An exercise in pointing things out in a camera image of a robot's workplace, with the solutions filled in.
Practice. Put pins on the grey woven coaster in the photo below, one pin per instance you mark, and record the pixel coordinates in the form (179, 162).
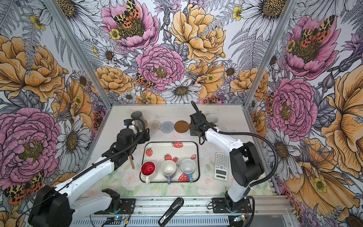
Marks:
(167, 127)

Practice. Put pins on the multicolour zigzag woven coaster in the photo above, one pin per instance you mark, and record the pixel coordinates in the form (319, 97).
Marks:
(154, 125)

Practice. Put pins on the grey mug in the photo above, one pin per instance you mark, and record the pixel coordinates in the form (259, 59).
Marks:
(137, 117)

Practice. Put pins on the black stapler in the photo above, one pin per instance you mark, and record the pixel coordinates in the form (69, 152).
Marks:
(173, 209)

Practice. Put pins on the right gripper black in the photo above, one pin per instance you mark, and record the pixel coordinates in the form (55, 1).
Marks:
(192, 130)

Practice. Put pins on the red inside white mug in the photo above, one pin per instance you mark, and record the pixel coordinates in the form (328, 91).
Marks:
(148, 169)

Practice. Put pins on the white strawberry tray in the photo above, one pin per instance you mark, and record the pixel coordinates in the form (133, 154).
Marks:
(158, 152)

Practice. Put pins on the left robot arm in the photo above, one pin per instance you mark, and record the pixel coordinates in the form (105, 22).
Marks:
(60, 206)

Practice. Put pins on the white calculator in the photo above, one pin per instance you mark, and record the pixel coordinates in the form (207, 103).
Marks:
(221, 166)

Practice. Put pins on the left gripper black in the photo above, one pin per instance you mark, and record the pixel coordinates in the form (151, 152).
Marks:
(146, 134)

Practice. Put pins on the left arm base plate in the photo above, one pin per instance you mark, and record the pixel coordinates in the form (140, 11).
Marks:
(121, 206)

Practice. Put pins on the white mug purple handle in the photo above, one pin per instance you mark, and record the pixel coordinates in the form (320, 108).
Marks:
(168, 169)

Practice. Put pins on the small wooden mallet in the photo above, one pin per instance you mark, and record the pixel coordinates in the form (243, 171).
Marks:
(131, 161)

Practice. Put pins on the white mug blue handle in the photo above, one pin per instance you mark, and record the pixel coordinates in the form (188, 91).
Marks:
(188, 167)

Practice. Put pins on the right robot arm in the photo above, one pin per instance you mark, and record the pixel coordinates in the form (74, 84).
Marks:
(245, 162)

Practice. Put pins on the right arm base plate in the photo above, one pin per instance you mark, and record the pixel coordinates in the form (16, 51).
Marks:
(223, 205)

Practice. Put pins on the plain brown wooden coaster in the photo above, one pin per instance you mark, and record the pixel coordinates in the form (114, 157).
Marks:
(181, 126)

